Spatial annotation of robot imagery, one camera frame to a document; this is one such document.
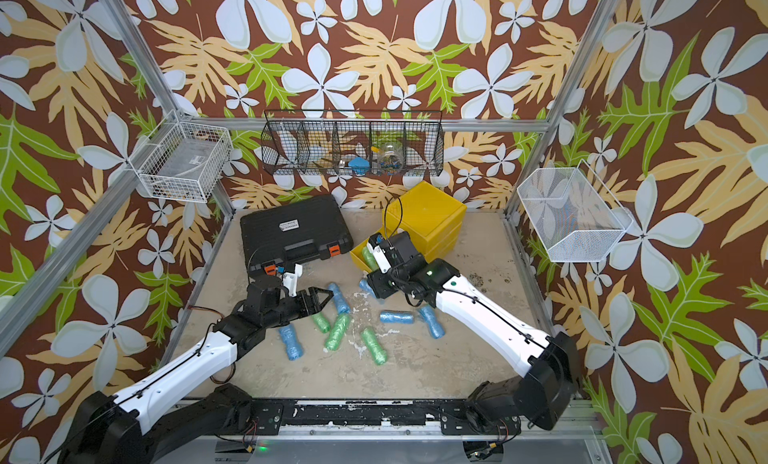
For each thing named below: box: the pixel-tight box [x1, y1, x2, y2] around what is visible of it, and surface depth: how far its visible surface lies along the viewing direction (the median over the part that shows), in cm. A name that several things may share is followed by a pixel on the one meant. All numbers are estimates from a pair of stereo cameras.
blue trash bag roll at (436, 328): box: [419, 305, 446, 339], surface depth 91 cm
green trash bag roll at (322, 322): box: [311, 312, 331, 334], surface depth 90 cm
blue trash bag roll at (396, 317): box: [379, 310, 414, 324], surface depth 90 cm
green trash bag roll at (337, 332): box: [324, 313, 351, 351], surface depth 88 cm
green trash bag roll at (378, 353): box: [361, 327, 389, 365], surface depth 86 cm
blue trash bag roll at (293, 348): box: [278, 324, 304, 361], surface depth 86 cm
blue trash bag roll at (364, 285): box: [359, 278, 376, 298], surface depth 98 cm
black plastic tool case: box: [240, 194, 354, 276], surface depth 107 cm
